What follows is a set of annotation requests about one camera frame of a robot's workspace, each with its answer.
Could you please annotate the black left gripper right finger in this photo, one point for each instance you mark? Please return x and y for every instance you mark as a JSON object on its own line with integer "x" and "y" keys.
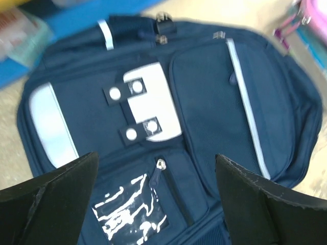
{"x": 260, "y": 211}

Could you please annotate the navy blue student backpack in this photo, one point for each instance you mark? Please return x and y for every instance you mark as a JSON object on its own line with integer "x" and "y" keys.
{"x": 157, "y": 100}

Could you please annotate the pastel tissue packs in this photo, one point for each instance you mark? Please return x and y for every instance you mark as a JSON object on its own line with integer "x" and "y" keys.
{"x": 23, "y": 36}

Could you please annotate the pink cartoon pencil case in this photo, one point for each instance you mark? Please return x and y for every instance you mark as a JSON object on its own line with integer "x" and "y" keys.
{"x": 310, "y": 14}

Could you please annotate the blue wooden shelf unit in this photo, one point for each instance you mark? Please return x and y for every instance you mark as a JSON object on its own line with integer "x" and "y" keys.
{"x": 67, "y": 18}

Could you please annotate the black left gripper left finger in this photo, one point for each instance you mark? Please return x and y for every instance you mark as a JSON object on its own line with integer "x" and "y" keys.
{"x": 51, "y": 208}

